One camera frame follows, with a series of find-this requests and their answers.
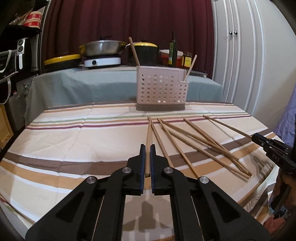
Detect black bag white straps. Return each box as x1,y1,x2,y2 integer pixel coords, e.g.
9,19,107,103
0,49,19,105

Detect black air fryer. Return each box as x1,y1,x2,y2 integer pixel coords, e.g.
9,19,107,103
14,38,32,75

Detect white bowl red contents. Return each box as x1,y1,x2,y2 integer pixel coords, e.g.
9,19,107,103
160,49,183,68

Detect black pot yellow lid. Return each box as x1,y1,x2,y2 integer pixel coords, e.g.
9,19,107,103
126,41,160,66

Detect steel wok with lid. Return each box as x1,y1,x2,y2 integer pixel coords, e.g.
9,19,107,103
79,40,127,58

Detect yellow label sauce jar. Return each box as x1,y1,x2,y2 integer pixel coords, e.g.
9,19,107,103
182,52,192,69

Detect perforated white utensil caddy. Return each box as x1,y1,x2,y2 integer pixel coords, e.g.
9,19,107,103
136,66,189,111

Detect person's right hand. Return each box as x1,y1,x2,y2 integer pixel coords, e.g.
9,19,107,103
263,171,296,235

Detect black shelf unit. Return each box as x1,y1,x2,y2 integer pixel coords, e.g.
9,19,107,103
1,1,50,81

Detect wooden chopstick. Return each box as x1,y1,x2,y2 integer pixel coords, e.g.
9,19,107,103
145,116,152,177
148,116,174,168
184,118,252,176
203,115,252,139
168,130,250,179
157,118,200,178
162,120,239,161
128,37,140,66
184,54,197,82

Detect red white checked tin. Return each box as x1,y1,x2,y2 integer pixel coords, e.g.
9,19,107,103
23,11,43,29

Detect flat yellow-rimmed black pan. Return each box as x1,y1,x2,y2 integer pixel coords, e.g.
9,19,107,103
44,54,81,72

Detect striped tablecloth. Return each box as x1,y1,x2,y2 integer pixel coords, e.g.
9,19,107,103
1,102,278,240

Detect grey-blue table cover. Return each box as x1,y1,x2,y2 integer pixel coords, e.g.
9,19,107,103
24,66,224,126

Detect white induction cooker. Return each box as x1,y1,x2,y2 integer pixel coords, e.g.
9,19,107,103
84,56,121,68

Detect dark red curtain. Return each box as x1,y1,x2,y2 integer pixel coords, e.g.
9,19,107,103
41,1,214,77

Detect grey cutting board tray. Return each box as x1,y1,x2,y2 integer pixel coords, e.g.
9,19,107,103
190,70,207,78

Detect dark olive oil bottle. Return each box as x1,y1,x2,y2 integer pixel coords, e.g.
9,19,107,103
168,32,178,68

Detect wooden board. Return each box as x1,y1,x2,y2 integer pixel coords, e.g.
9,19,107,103
0,105,13,150

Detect white cabinet doors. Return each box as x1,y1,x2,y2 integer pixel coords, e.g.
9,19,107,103
212,1,295,128

